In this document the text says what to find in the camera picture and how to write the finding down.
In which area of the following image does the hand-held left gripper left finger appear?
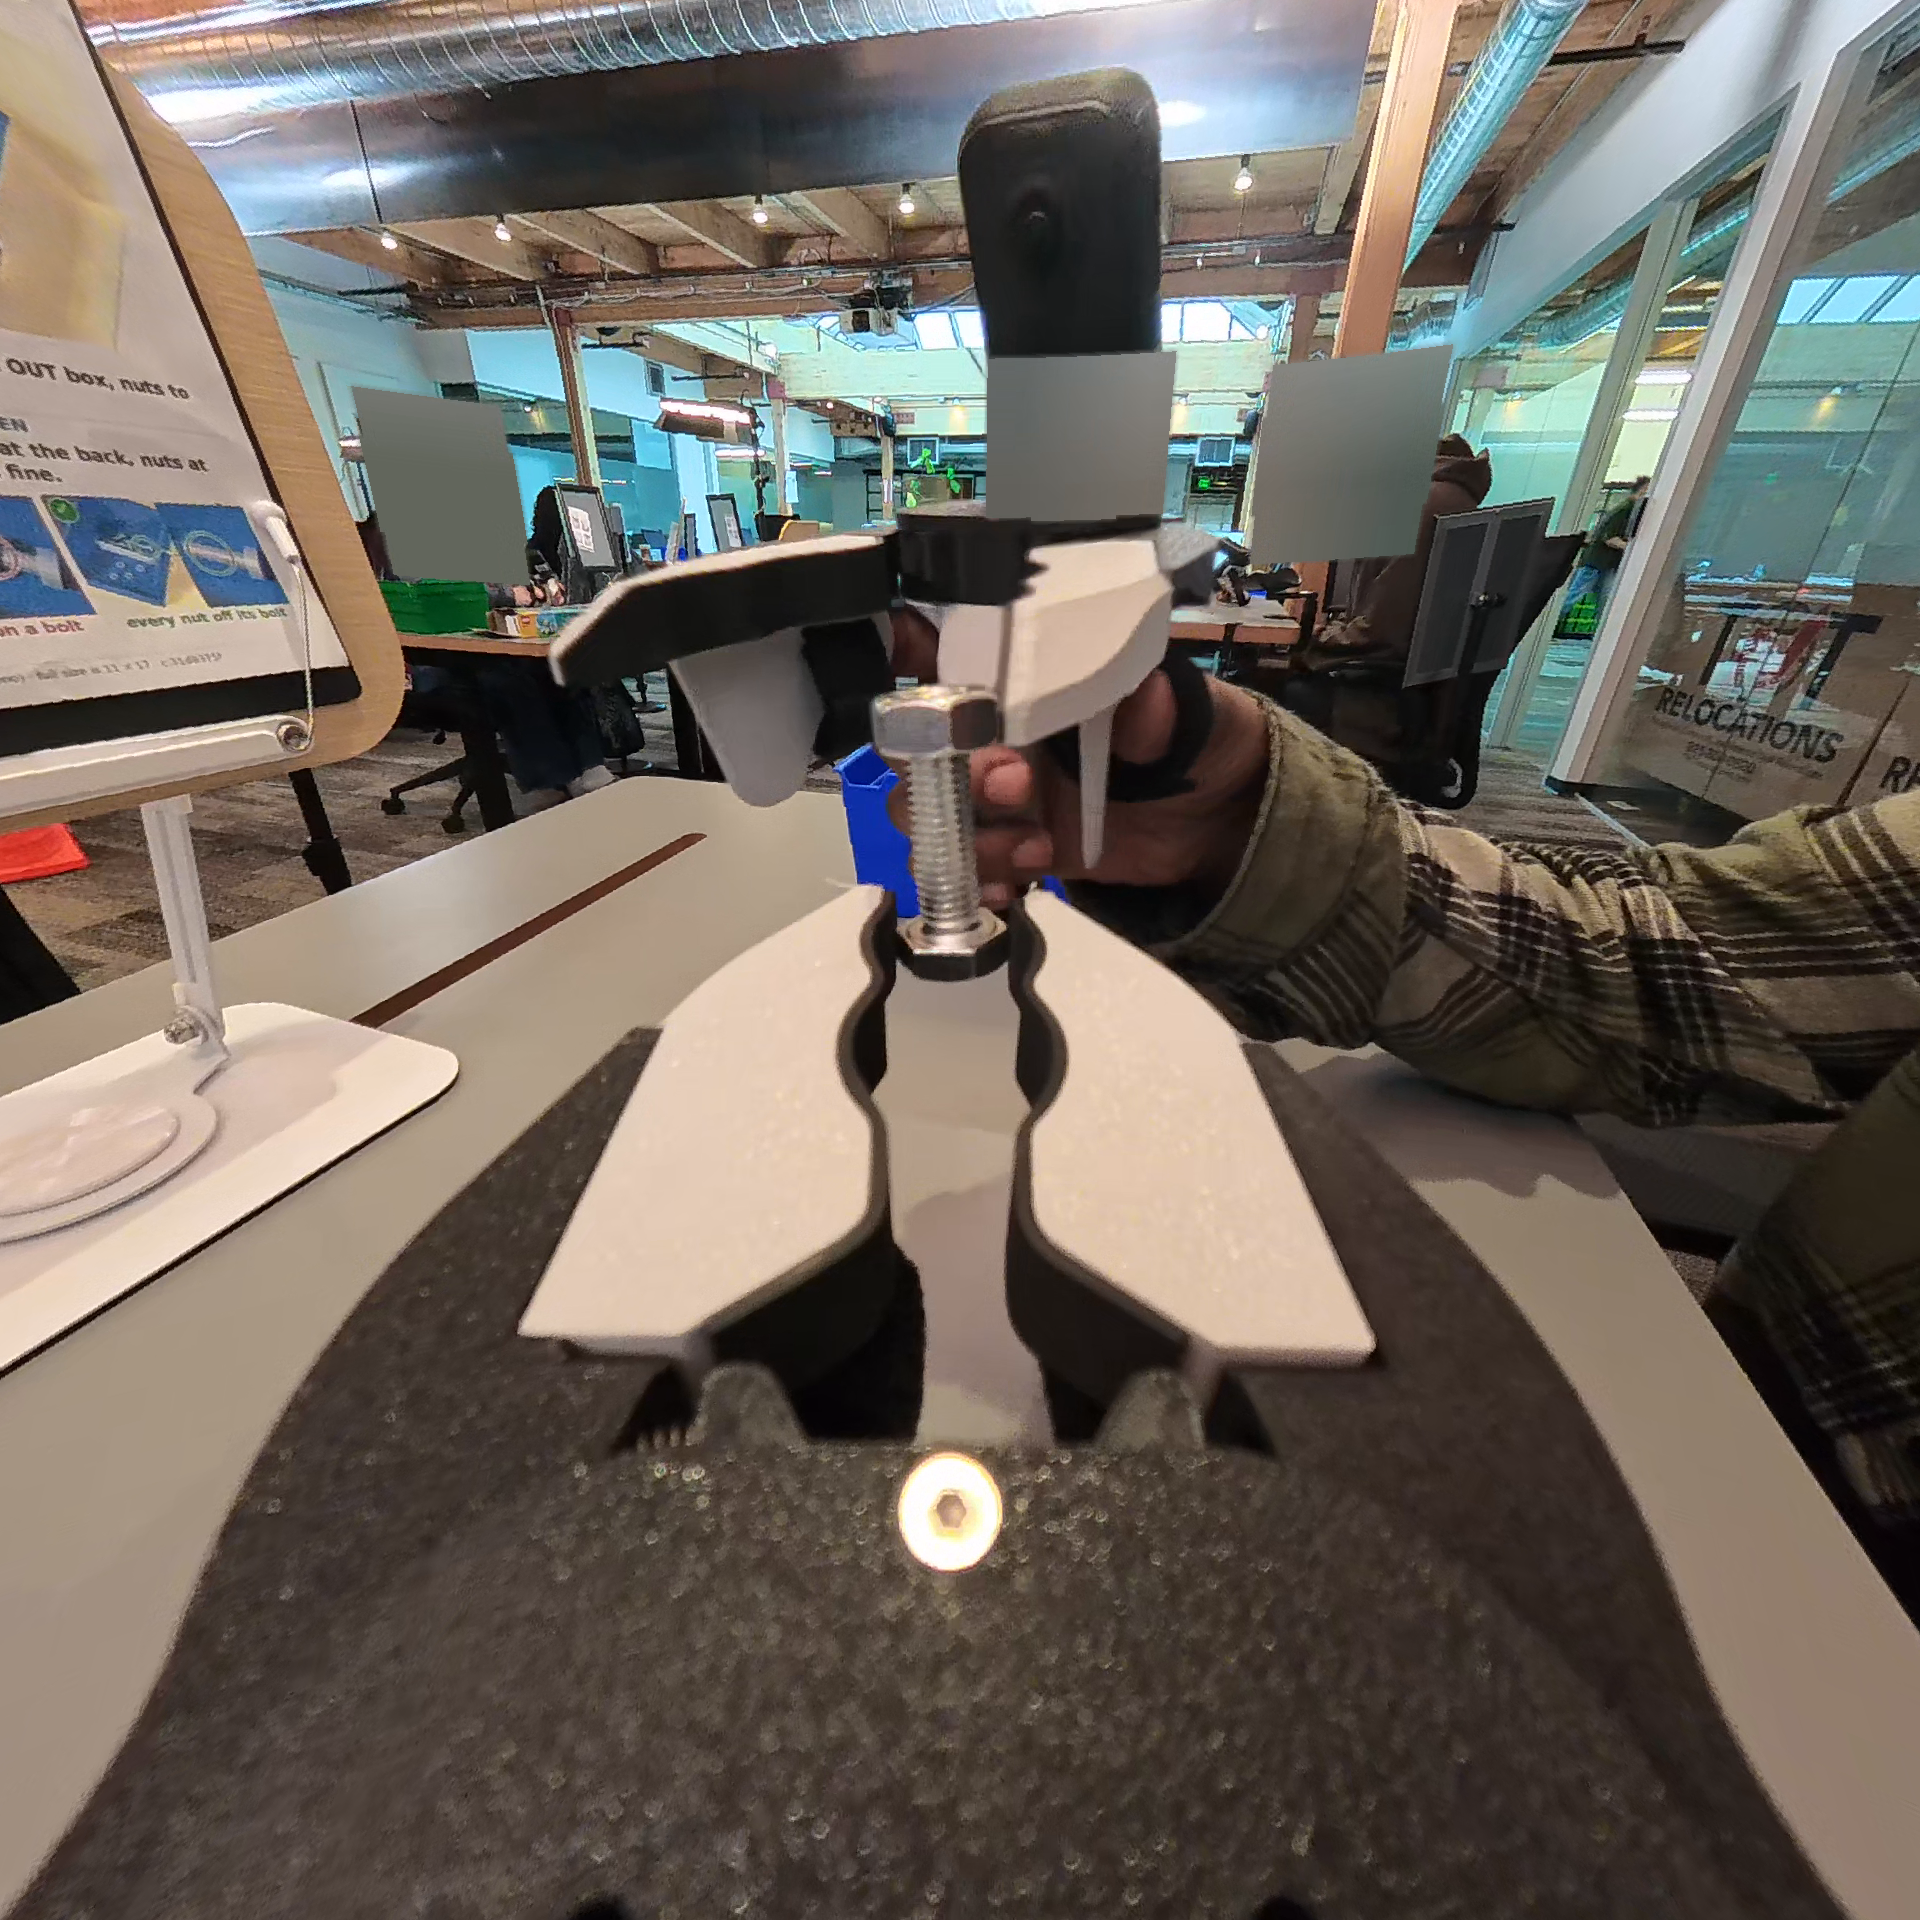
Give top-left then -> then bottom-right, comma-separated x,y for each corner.
517,881 -> 898,1403

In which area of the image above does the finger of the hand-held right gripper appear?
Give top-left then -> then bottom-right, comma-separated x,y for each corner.
544,528 -> 905,691
934,537 -> 1177,877

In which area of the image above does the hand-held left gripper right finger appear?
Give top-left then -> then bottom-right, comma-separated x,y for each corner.
1000,893 -> 1378,1397

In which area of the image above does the silver hex bolt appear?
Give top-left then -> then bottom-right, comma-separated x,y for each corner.
890,750 -> 1020,975

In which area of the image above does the blue divided plastic bin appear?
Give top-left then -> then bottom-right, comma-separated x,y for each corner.
833,737 -> 921,920

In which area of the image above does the person's right hand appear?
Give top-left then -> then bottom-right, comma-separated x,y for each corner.
884,603 -> 1279,909

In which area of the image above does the long wooden desk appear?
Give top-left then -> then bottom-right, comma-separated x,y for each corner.
398,621 -> 708,826

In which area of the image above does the white tablet stand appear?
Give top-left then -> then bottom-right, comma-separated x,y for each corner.
0,713 -> 462,1375

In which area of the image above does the black monitor on stand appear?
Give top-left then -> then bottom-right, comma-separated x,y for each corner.
1400,497 -> 1556,689

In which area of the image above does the person's plaid shirt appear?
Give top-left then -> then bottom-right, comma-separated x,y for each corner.
1710,1035 -> 1920,1518

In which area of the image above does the wooden support post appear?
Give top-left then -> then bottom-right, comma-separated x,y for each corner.
1335,0 -> 1457,363

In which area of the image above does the silver ventilation duct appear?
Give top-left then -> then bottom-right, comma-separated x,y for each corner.
88,0 -> 977,107

